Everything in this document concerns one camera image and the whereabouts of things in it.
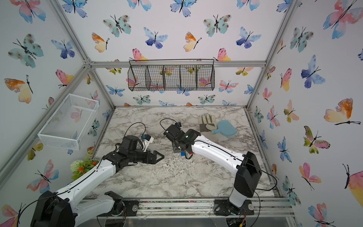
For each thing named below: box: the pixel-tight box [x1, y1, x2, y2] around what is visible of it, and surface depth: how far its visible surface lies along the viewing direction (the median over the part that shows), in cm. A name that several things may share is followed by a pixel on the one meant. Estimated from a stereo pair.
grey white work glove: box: [198, 113, 218, 133], surface depth 113 cm
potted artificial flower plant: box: [69, 158, 100, 181], surface depth 73 cm
